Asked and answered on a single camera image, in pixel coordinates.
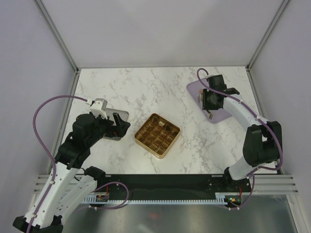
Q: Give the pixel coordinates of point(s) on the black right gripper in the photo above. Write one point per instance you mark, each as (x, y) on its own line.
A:
(205, 105)

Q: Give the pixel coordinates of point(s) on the gold chocolate tin box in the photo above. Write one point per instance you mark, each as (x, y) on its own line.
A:
(155, 138)

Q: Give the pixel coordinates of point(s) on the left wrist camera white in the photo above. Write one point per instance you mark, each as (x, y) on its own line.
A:
(98, 108)

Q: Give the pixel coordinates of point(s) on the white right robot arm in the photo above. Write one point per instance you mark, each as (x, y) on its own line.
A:
(262, 144)

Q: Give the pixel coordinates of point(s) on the white square chocolate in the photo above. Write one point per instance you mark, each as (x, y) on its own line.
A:
(199, 98)

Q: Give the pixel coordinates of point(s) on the right aluminium frame post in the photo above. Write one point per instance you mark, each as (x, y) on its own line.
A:
(273, 23)

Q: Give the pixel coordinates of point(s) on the metal tongs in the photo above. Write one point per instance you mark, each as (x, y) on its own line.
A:
(207, 112)

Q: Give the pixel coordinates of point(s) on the white cable duct rail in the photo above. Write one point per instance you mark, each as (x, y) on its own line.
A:
(218, 199)

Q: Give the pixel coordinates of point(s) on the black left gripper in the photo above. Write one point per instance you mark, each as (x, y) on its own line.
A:
(121, 126)

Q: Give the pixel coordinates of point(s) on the lavender plastic tray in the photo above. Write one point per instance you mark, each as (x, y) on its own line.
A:
(218, 115)

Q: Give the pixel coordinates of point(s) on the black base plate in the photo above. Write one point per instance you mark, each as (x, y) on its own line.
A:
(171, 186)

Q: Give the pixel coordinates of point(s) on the aluminium frame post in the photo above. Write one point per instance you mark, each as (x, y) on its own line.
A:
(56, 34)
(273, 23)

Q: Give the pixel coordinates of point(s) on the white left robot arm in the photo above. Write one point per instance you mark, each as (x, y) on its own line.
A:
(52, 207)

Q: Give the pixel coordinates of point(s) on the left aluminium frame post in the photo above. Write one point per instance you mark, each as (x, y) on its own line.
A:
(56, 34)

